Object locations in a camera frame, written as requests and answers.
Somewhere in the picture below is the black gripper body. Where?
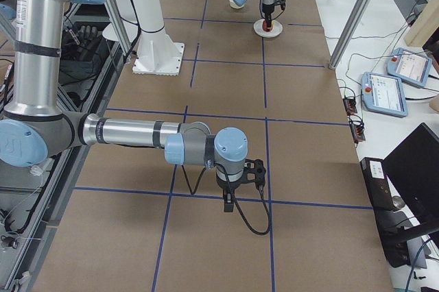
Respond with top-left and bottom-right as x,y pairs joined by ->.
216,177 -> 240,199
263,4 -> 274,20

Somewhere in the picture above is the red yellow apple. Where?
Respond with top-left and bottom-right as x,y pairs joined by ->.
262,20 -> 272,32

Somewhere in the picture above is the white plate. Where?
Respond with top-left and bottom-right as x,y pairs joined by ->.
253,19 -> 283,38

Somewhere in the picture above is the white bowl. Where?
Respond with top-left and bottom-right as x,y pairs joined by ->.
229,0 -> 244,10

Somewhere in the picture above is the far black connector strip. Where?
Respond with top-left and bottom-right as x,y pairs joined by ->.
342,86 -> 357,115

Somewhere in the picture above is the black connector strip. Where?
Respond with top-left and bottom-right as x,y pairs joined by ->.
342,86 -> 357,115
348,114 -> 366,144

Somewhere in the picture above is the near teach pendant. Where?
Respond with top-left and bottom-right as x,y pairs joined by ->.
361,72 -> 408,117

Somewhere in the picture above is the teach pendant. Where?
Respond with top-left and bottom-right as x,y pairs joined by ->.
387,47 -> 432,88
361,72 -> 408,117

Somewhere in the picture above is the near black connector strip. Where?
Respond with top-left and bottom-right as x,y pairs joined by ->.
348,114 -> 366,144

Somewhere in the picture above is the far teach pendant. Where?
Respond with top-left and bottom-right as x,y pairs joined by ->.
387,47 -> 432,88

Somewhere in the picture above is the wooden board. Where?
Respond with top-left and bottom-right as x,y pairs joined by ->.
404,0 -> 439,47

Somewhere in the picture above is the black computer box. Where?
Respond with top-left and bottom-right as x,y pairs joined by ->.
360,157 -> 427,269

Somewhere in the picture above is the black monitor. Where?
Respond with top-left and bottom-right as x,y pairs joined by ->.
381,123 -> 438,247

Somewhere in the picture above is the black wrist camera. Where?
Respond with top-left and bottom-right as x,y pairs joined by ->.
243,159 -> 266,191
275,0 -> 286,10

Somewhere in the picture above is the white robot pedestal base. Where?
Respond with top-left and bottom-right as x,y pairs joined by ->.
133,0 -> 185,75

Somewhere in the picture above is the aluminium frame post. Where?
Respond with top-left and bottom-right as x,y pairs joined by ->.
329,0 -> 370,70

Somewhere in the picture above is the aluminium side rail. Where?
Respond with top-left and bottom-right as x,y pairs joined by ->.
0,41 -> 134,292

